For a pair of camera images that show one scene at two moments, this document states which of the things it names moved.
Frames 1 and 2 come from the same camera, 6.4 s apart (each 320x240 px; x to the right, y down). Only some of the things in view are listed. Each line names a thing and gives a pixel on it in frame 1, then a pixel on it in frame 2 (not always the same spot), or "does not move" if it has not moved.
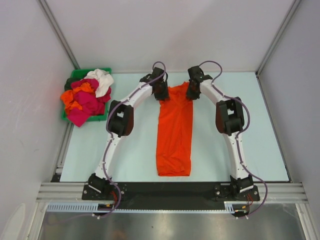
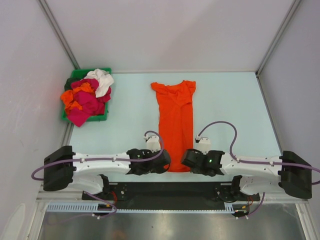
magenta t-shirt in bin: x=91 y=105 does not move
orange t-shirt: x=174 y=133 does not move
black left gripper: x=164 y=95 to x=158 y=170
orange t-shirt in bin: x=67 y=97 does not move
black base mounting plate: x=170 y=192 does not move
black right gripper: x=190 y=95 to x=196 y=171
